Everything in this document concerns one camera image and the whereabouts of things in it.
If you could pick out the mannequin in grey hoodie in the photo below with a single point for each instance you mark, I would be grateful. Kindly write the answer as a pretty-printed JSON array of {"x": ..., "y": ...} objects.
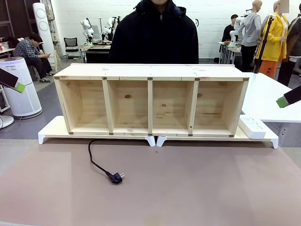
[{"x": 250, "y": 28}]

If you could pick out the white fan base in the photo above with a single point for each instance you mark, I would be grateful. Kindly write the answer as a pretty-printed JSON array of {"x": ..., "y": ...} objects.
[{"x": 5, "y": 121}]

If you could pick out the tall white standing air conditioner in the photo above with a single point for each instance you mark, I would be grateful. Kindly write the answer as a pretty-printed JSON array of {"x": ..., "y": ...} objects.
[{"x": 43, "y": 26}]

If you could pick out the white table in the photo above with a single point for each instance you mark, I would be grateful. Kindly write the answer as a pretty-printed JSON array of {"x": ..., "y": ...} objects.
[{"x": 265, "y": 94}]

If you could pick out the standing man in black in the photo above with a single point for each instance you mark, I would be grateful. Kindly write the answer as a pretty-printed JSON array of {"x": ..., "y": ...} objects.
[{"x": 229, "y": 31}]

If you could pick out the four-compartment pine wood shelf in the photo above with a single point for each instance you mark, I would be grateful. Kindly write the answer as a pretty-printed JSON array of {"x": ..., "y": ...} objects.
[{"x": 150, "y": 71}]

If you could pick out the white-legged wooden riser platform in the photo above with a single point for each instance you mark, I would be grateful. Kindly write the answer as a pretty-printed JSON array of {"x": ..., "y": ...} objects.
[
  {"x": 240, "y": 136},
  {"x": 54, "y": 129}
]

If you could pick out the white multi-socket power strip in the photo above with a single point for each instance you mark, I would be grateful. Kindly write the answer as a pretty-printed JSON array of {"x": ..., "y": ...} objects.
[{"x": 252, "y": 126}]

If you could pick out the black tripod stand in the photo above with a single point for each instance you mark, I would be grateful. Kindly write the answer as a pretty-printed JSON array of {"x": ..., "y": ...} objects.
[{"x": 264, "y": 40}]

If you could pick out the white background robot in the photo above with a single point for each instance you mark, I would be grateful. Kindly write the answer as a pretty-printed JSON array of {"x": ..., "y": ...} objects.
[
  {"x": 86, "y": 27},
  {"x": 110, "y": 26}
]

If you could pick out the person in black jacket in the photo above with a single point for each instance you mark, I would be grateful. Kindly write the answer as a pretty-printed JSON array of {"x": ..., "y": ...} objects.
[{"x": 152, "y": 35}]

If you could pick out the black background desk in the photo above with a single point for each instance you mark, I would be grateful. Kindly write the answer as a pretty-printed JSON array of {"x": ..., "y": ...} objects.
[{"x": 96, "y": 55}]

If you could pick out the black mesh office chair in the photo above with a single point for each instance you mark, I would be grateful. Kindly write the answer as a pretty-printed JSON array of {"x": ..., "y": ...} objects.
[{"x": 70, "y": 43}]

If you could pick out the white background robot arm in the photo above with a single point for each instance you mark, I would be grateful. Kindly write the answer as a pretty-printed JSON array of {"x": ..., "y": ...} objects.
[{"x": 234, "y": 34}]

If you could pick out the white cylindrical air purifier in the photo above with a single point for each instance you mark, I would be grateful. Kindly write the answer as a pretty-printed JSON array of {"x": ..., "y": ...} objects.
[{"x": 21, "y": 101}]

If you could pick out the seated man in plaid shirt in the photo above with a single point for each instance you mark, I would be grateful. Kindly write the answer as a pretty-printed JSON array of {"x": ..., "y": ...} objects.
[{"x": 29, "y": 50}]

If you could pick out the mannequin in yellow jacket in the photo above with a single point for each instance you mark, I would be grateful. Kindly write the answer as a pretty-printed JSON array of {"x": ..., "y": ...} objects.
[{"x": 275, "y": 37}]

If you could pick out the mannequin in dark jacket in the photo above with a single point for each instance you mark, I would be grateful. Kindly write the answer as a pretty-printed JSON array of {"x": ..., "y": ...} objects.
[{"x": 294, "y": 47}]

